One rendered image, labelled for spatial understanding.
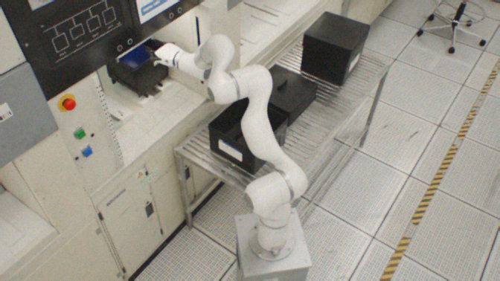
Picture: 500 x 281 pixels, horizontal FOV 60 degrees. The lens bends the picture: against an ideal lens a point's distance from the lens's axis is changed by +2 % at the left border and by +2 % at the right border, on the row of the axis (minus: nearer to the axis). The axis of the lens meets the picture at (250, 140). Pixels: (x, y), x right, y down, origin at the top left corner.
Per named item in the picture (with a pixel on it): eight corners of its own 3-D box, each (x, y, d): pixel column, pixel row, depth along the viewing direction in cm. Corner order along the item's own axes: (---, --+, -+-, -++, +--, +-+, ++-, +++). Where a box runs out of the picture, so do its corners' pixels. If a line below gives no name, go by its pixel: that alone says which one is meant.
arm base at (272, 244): (299, 257, 172) (304, 233, 159) (253, 264, 170) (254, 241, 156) (289, 217, 185) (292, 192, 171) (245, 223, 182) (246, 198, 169)
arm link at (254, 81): (264, 207, 155) (301, 189, 161) (278, 212, 144) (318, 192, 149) (217, 76, 149) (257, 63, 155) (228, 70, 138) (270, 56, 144)
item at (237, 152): (208, 149, 210) (206, 124, 198) (242, 117, 225) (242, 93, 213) (253, 176, 199) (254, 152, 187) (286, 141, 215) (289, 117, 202)
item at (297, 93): (288, 127, 221) (290, 109, 212) (243, 103, 233) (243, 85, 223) (317, 97, 237) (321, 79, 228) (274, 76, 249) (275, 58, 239)
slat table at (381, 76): (265, 283, 243) (274, 210, 187) (186, 228, 266) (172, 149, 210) (364, 146, 316) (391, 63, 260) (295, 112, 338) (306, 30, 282)
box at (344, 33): (342, 87, 244) (351, 50, 225) (297, 70, 254) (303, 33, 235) (361, 61, 260) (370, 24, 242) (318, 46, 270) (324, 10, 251)
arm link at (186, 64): (187, 47, 184) (175, 63, 182) (212, 58, 179) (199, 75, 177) (194, 58, 191) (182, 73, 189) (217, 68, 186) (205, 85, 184)
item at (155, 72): (138, 105, 210) (128, 54, 186) (108, 87, 216) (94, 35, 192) (171, 79, 223) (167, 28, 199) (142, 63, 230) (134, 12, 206)
